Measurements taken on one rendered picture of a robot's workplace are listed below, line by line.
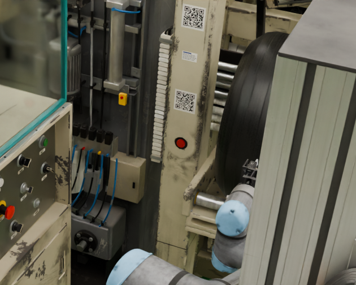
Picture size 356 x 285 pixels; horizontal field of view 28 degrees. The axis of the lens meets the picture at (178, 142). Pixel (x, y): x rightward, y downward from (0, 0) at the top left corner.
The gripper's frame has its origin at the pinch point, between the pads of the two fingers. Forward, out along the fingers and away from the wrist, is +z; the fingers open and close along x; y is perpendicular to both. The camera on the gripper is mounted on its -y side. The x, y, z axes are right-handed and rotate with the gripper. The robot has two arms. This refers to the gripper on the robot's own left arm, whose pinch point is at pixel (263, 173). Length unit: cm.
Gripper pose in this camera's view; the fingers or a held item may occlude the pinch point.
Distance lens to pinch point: 201.4
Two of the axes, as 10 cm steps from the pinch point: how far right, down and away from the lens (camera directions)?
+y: 1.2, -9.0, -4.1
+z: 3.4, -3.5, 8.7
